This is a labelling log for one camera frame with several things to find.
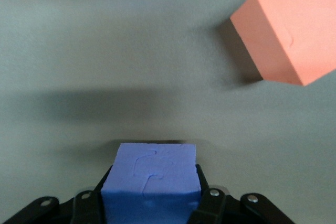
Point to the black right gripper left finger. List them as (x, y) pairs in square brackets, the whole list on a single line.
[(86, 208)]

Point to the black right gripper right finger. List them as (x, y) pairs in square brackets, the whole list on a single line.
[(212, 208)]

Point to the purple foam cube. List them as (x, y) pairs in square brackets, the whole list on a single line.
[(155, 171)]

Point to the orange foam cube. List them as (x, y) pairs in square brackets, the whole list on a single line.
[(288, 24)]

